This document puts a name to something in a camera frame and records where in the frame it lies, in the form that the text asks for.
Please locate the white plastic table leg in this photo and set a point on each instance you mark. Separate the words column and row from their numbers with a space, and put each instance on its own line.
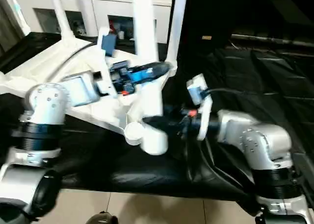
column 144, row 25
column 61, row 15
column 176, row 25

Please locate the white plastic table top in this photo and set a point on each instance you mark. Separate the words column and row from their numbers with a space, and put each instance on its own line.
column 49, row 62

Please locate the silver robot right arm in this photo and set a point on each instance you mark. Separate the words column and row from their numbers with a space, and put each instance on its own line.
column 257, row 140

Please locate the small white jar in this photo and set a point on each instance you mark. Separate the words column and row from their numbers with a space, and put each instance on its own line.
column 121, row 34

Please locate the red bottle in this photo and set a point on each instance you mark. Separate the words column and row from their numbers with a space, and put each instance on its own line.
column 112, row 26

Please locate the small yellow label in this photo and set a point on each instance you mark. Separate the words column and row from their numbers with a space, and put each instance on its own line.
column 206, row 37

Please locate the white glass-door cabinet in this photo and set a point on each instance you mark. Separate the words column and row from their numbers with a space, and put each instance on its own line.
column 98, row 8

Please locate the black work surface mat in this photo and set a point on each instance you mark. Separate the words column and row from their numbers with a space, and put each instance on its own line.
column 257, row 74

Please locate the black backdrop cloth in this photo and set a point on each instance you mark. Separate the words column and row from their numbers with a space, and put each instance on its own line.
column 245, row 10

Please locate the brown round robot part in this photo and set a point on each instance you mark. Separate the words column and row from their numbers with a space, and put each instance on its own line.
column 101, row 218

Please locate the long dark metal rod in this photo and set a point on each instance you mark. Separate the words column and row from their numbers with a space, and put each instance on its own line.
column 272, row 39

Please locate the grey curtain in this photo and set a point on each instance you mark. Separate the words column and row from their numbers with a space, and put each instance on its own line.
column 8, row 30

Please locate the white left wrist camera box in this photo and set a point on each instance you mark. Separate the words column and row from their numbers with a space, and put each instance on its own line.
column 108, row 62

